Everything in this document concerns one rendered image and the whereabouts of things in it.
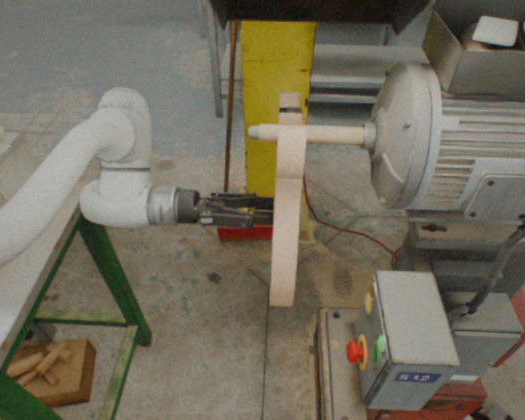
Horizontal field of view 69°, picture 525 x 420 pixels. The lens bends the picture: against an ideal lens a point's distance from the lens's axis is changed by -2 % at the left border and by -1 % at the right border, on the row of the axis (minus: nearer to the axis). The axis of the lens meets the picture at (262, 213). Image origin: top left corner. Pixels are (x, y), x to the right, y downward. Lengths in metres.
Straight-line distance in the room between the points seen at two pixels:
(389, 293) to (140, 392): 1.34
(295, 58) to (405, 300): 1.14
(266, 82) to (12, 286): 1.14
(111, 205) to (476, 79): 0.68
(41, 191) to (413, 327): 0.57
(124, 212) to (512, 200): 0.70
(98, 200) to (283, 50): 0.97
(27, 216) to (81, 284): 1.59
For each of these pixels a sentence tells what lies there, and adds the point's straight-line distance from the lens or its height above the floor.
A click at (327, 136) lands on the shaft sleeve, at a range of 0.69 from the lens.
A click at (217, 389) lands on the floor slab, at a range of 1.75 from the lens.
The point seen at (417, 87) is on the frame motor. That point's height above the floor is 1.37.
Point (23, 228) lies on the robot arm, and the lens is 0.58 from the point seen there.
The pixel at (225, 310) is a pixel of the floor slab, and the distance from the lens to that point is 1.91.
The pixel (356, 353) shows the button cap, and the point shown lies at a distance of 0.74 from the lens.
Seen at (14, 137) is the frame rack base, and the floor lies 1.10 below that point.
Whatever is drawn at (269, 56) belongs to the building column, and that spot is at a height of 1.00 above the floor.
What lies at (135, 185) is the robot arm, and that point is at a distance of 0.84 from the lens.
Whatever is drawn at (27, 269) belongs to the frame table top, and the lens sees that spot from 1.03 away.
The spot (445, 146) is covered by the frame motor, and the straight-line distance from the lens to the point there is 0.63.
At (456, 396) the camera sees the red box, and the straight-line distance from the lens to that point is 1.20.
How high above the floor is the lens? 1.65
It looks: 46 degrees down
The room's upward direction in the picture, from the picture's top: straight up
